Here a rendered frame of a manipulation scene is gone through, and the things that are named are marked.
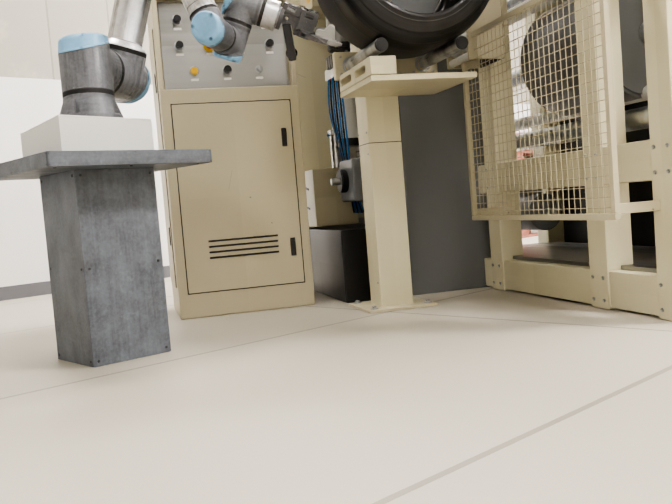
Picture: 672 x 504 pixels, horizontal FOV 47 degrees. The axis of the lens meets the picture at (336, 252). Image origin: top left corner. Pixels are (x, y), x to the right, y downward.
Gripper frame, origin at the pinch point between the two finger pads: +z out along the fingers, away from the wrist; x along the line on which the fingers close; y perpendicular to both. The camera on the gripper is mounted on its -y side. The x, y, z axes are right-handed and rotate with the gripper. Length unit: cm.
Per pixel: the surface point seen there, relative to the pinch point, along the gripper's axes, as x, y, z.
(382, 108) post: 33.8, -21.2, 25.9
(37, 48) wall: 230, -96, -153
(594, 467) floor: -158, -20, 43
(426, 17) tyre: 5.7, 16.5, 24.2
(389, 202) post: 21, -51, 39
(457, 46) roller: 9.9, 11.0, 38.0
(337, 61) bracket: 33.5, -10.4, 4.4
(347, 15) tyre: 8.4, 8.6, 0.6
